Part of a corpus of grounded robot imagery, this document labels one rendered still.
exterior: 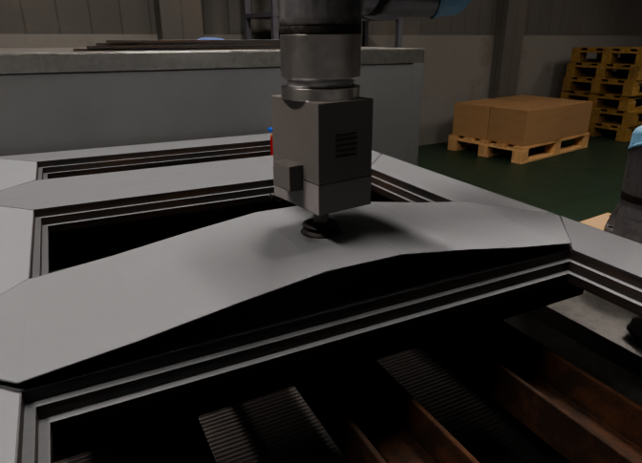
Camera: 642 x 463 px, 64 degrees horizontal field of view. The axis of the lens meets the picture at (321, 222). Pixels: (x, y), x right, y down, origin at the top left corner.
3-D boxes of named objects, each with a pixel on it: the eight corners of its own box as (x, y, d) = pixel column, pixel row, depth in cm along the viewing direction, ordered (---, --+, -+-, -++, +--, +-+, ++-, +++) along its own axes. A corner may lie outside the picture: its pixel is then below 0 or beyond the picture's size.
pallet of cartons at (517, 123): (521, 135, 598) (525, 94, 582) (599, 149, 522) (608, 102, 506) (438, 147, 532) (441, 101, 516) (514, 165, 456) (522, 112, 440)
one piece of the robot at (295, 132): (239, 56, 48) (248, 220, 54) (288, 60, 41) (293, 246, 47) (323, 54, 53) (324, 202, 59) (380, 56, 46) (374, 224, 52)
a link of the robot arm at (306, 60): (309, 33, 42) (261, 34, 48) (310, 91, 44) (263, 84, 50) (378, 33, 46) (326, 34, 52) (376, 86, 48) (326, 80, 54)
